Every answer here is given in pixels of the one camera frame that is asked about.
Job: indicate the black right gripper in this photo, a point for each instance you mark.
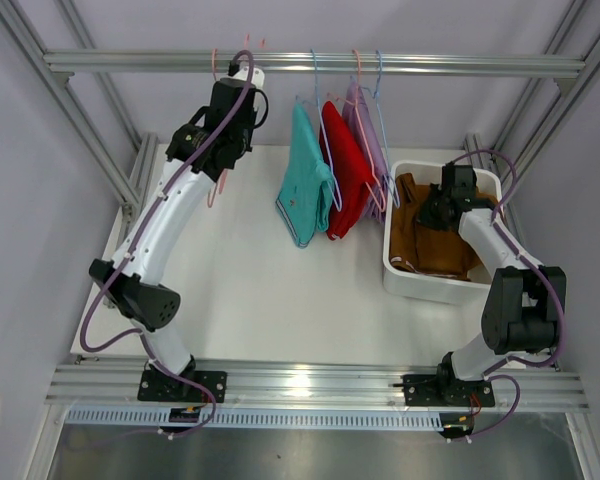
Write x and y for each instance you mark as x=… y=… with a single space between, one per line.
x=424 y=217

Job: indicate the grey slotted cable duct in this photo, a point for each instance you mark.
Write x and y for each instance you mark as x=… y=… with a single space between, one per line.
x=172 y=417

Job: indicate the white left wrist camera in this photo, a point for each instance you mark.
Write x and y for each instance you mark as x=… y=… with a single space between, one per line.
x=247 y=75

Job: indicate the lilac trousers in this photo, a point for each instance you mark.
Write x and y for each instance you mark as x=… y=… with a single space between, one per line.
x=381 y=166

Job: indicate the aluminium frame post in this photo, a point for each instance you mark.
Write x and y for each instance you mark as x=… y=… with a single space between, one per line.
x=129 y=189
x=544 y=105

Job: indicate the aluminium right frame post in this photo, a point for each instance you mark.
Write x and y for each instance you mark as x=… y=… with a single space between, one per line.
x=544 y=105

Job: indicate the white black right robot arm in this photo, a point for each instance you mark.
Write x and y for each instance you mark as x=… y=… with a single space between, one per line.
x=523 y=318

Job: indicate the aluminium hanging rail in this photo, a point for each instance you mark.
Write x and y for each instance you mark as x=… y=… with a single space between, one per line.
x=199 y=61

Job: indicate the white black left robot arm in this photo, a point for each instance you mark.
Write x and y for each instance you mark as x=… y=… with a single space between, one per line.
x=199 y=152

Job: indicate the white plastic basket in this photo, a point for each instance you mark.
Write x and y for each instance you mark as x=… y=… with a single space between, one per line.
x=421 y=286

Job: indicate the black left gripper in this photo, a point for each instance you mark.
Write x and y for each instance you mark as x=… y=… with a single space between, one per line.
x=251 y=125

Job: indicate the red trousers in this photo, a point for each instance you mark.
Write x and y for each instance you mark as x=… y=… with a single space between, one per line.
x=351 y=169

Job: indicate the brown trousers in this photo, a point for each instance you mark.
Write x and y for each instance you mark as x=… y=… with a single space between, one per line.
x=418 y=249

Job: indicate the pink hanger of brown trousers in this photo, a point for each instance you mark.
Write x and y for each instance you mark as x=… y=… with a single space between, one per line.
x=217 y=190

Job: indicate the pink hanger of yellow trousers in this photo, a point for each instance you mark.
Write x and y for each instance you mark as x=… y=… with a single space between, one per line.
x=214 y=70

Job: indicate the teal trousers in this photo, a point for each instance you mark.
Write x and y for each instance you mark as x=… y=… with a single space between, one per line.
x=305 y=198

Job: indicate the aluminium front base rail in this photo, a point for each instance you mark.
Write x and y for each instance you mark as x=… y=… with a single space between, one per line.
x=288 y=385

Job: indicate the aluminium left frame post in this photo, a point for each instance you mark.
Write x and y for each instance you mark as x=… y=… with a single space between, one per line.
x=129 y=189

